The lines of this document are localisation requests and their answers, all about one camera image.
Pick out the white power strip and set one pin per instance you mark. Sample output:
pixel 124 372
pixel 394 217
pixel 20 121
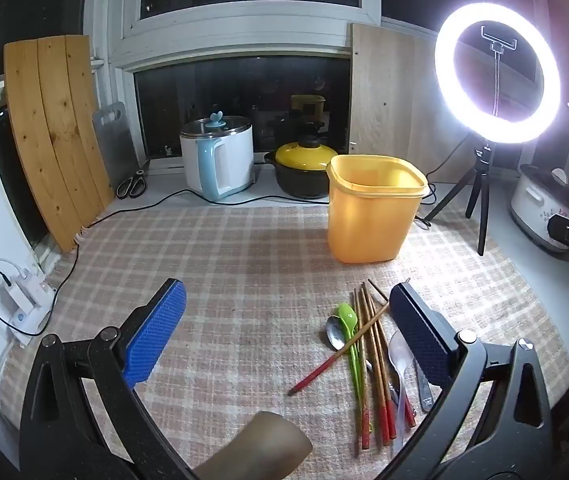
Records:
pixel 24 305

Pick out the white and blue electric cooker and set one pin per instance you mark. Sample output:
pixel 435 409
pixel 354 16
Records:
pixel 214 160

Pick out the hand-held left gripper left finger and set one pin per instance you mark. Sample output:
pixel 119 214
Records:
pixel 159 330

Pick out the metal spoon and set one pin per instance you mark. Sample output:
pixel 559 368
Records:
pixel 337 334

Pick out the black pot with yellow lid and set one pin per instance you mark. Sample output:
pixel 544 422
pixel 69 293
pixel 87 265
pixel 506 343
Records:
pixel 304 160

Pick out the checked tablecloth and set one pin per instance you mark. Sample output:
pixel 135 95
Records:
pixel 244 260

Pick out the phone holder clip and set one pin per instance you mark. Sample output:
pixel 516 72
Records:
pixel 499 42

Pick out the red-tipped wooden chopstick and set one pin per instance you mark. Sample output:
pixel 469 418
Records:
pixel 387 400
pixel 334 358
pixel 364 410
pixel 377 410
pixel 378 291

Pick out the white slow cooker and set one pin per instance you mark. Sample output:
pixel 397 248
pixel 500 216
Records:
pixel 534 200

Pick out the grey cutting board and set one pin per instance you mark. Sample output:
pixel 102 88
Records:
pixel 117 145

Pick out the light wooden panel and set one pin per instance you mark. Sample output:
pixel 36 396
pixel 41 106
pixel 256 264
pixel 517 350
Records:
pixel 389 100

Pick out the pine wooden board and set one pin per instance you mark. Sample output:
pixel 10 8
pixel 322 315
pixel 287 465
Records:
pixel 54 135

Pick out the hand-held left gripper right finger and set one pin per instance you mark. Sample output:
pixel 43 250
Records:
pixel 419 335

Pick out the white window frame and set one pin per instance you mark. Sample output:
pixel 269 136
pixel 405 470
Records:
pixel 244 25

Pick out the black tripod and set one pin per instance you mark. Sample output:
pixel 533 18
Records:
pixel 484 200

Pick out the green plastic spoon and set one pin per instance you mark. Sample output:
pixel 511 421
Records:
pixel 348 317

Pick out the yellow plastic bin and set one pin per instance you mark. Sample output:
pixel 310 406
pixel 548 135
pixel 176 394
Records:
pixel 374 220

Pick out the clear plastic spoon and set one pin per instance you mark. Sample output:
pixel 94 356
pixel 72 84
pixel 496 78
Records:
pixel 400 355

